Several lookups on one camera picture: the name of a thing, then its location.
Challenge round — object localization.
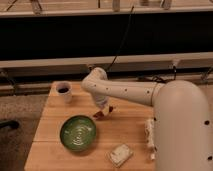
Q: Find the green ceramic bowl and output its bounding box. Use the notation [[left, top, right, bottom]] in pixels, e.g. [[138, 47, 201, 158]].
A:
[[60, 115, 97, 152]]

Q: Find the white cup with dark liquid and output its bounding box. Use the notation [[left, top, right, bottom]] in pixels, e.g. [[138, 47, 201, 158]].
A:
[[56, 81, 72, 103]]

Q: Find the white tube bottle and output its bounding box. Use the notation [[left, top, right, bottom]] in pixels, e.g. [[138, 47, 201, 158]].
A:
[[145, 119, 155, 161]]

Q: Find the black hanging cable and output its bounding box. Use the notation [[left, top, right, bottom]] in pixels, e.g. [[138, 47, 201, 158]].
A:
[[105, 5, 135, 72]]

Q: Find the small white packet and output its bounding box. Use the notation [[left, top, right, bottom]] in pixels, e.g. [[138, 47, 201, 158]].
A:
[[108, 144, 133, 167]]

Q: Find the black object at left edge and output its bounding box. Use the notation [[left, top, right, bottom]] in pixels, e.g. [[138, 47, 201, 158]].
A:
[[0, 120, 19, 129]]

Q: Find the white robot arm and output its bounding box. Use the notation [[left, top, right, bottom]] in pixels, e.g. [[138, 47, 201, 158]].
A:
[[82, 67, 213, 171]]

